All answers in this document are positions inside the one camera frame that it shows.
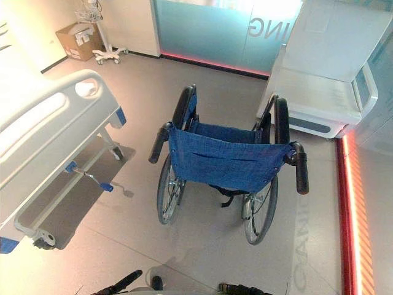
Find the white papers in box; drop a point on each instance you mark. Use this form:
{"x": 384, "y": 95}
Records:
{"x": 83, "y": 37}

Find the brown cardboard box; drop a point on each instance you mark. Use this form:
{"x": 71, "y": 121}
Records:
{"x": 69, "y": 43}

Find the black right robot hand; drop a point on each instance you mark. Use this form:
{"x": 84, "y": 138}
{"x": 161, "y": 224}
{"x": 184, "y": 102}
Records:
{"x": 242, "y": 290}

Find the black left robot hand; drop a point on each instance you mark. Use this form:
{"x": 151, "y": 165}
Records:
{"x": 129, "y": 280}

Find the white rolling equipment stand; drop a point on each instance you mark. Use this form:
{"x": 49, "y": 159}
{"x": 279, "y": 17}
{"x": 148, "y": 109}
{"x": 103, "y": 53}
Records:
{"x": 107, "y": 52}

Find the white medical cabinet unit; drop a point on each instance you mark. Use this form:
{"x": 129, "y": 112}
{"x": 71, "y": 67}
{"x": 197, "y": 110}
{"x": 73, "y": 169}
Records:
{"x": 322, "y": 80}

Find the frosted teal glass partition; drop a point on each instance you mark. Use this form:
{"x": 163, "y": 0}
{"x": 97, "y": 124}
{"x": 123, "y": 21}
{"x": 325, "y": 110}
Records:
{"x": 208, "y": 27}

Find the blue folding wheelchair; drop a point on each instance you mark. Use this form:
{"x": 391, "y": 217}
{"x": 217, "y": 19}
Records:
{"x": 227, "y": 159}

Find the red floor light strip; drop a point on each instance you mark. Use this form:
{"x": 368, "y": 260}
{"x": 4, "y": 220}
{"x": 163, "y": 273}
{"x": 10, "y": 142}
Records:
{"x": 350, "y": 215}
{"x": 215, "y": 65}

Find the white hospital bed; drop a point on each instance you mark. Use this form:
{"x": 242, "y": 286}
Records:
{"x": 33, "y": 135}

